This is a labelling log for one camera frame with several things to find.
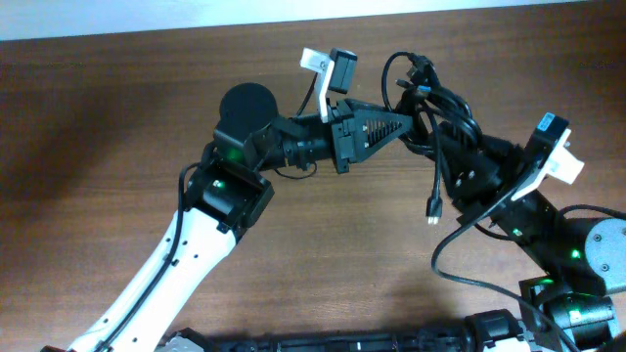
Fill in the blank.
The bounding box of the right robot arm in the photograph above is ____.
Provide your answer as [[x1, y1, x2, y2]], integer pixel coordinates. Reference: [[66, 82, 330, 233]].
[[431, 118, 625, 351]]

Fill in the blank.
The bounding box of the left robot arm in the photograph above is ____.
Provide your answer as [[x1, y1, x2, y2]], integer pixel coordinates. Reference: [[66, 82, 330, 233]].
[[68, 83, 413, 352]]

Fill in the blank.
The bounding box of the thick black USB cable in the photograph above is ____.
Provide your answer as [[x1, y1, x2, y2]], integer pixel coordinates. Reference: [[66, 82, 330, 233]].
[[380, 51, 485, 226]]

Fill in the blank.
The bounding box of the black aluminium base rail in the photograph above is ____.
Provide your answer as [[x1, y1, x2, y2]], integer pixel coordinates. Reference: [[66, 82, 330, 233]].
[[156, 309, 541, 352]]

